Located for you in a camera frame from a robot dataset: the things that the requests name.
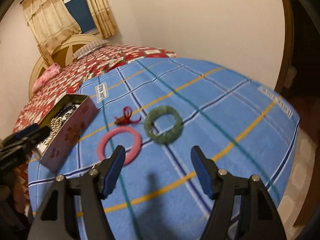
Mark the pink bangle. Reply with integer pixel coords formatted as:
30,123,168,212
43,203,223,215
97,126,142,167

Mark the blue plaid towel blanket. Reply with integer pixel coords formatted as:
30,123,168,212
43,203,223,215
27,57,300,240

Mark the pink tin box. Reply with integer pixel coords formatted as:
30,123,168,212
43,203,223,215
37,94,98,172

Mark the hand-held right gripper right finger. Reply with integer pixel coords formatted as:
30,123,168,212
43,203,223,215
190,145,287,240

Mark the cream wooden headboard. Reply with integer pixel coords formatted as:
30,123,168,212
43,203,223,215
28,34,105,100

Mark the narrow beige curtain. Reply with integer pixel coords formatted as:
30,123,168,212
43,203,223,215
81,0,118,39

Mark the red patterned bed sheet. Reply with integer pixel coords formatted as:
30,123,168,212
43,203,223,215
12,44,178,133

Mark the pearl bead necklace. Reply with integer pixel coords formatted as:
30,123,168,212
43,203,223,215
49,110,66,143

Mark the pink floral pillow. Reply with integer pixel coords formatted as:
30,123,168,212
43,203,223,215
32,64,62,93

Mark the striped pillow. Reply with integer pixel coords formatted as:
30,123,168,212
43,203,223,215
72,39,112,59

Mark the green jade bracelet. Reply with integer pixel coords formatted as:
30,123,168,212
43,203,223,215
144,105,184,145

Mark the red string charm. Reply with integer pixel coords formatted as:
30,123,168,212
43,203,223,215
114,107,141,126

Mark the wide beige curtain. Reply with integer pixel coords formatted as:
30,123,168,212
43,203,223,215
20,0,82,65

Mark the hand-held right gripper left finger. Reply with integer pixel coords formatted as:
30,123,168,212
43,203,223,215
27,145,126,240

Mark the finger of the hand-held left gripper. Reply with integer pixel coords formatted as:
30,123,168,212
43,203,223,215
25,126,52,150
2,124,38,143

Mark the wooden door frame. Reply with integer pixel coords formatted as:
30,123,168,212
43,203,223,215
274,0,295,93

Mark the window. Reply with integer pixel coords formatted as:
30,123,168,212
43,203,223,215
58,0,99,35

